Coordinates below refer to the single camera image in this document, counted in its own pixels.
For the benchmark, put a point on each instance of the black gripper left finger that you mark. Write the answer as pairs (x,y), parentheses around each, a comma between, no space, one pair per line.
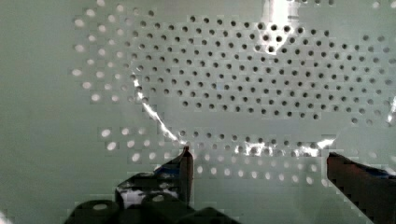
(174,178)

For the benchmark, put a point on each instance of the green strainer colander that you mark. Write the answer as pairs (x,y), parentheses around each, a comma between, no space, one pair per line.
(95,91)

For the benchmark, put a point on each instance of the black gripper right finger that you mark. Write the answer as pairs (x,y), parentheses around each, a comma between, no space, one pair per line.
(372,190)

